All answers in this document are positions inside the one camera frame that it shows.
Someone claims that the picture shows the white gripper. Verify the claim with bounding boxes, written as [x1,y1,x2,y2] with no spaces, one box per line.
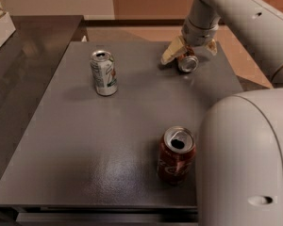
[161,18,219,65]

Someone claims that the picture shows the orange brown soda can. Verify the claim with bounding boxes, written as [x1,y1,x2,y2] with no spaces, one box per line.
[176,47,199,73]

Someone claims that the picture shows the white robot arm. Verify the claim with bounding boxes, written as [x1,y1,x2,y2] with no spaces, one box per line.
[182,0,283,226]

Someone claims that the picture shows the white green soda can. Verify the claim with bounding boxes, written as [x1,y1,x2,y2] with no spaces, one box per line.
[90,50,118,96]

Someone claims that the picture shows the red cola can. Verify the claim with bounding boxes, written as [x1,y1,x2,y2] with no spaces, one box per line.
[158,126,196,185]

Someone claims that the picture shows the dark side counter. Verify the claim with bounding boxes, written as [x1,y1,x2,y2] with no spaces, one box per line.
[0,15,86,180]

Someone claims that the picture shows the white box on counter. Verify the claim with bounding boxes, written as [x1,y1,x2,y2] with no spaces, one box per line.
[0,12,16,48]

